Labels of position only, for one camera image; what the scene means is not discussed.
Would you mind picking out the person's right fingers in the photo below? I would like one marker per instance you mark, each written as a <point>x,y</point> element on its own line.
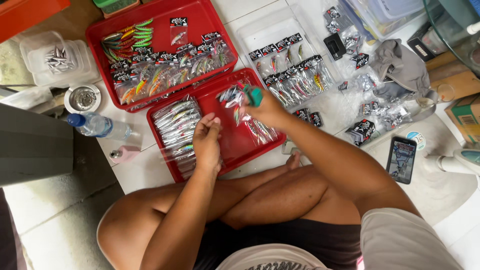
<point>252,108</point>

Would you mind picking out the orange plastic box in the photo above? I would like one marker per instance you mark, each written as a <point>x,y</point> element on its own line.
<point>26,15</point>

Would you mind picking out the black header card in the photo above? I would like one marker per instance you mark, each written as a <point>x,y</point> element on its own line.
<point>317,119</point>
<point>302,114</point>

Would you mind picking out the pile of loose colourful lures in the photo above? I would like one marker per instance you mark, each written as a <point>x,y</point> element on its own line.
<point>127,39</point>

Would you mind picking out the clear plastic tray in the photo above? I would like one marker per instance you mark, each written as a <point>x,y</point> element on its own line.
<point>258,28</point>

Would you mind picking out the rows of packaged colourful lures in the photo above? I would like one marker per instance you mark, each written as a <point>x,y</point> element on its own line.
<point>165,73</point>

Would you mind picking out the person's legs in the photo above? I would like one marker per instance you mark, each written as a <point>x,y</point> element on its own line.
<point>262,198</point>

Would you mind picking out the green-lidded container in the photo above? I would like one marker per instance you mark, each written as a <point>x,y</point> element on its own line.
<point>116,6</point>

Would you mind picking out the black smartphone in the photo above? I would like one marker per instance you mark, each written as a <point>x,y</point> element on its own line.
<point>401,160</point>

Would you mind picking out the round glass table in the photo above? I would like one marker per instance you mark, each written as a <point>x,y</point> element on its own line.
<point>453,30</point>

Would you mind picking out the small pink bottle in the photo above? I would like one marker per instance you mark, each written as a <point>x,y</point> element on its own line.
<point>127,153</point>

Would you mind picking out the red plastic tray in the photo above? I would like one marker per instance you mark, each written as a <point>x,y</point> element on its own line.
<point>202,22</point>
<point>232,146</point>

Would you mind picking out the heap of silver metal weights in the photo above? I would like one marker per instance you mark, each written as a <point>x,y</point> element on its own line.
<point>59,60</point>

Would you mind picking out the grey cabinet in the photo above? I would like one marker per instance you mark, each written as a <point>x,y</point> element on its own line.
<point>33,146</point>

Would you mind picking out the stack of silver lure packets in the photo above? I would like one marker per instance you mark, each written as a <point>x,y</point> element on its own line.
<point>176,127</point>

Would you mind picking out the cardboard box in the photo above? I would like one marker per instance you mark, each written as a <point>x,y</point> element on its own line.
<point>465,118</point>

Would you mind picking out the stack of black header cards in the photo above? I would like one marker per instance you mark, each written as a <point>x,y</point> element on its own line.
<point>360,131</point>

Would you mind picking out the single packaged lure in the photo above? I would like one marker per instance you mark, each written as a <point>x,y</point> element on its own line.
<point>178,32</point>

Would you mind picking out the white plastic bag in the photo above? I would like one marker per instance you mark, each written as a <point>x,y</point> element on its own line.
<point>30,99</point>

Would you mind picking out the cluster of black-headed empty bags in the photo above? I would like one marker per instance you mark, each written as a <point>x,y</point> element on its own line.
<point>347,33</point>

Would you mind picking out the heap of stapled lure packets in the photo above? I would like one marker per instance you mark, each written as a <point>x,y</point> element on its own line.
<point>262,133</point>

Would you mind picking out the person's left hand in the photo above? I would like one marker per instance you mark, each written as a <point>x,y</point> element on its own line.
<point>207,148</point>

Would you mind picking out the white fan base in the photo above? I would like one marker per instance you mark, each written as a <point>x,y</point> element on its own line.
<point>457,161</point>

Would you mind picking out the drinking glass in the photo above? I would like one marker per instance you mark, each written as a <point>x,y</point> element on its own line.
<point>445,93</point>

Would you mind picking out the blue-capped water bottle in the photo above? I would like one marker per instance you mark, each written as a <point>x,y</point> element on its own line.
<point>97,125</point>

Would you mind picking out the rows of black-headed lure packets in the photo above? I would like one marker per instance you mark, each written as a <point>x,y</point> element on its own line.
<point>296,77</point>

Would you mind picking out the heap of clear plastic bags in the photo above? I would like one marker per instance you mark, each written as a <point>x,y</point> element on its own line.
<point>382,110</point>

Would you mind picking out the stacked clear plastic containers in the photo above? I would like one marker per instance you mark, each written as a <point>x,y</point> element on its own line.
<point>80,69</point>

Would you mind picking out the bunch of clear lure packets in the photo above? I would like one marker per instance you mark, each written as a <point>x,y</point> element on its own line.
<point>231,97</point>

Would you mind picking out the wooden boards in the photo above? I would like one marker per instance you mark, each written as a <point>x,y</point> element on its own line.
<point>459,80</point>

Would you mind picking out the green stapler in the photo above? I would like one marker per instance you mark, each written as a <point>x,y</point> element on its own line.
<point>255,95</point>

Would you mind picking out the black shorts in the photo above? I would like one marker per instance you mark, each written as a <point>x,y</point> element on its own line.
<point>300,240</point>

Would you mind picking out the grey cloth bag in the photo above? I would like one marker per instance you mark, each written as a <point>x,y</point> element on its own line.
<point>401,67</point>

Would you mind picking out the white printed shirt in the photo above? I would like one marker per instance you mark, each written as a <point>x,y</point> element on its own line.
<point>405,243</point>

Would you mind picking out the person's right hand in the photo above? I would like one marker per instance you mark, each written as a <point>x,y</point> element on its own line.
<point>268,110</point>

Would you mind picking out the round blue white sticker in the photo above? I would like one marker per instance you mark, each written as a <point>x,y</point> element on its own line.
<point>420,140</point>

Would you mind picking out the black staple box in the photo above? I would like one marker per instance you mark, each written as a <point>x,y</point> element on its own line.
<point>335,47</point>

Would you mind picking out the small black carton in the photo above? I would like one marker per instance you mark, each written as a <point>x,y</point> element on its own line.
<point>420,48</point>

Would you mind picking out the clear plastic storage box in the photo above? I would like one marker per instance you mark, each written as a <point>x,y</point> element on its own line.
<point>390,15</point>

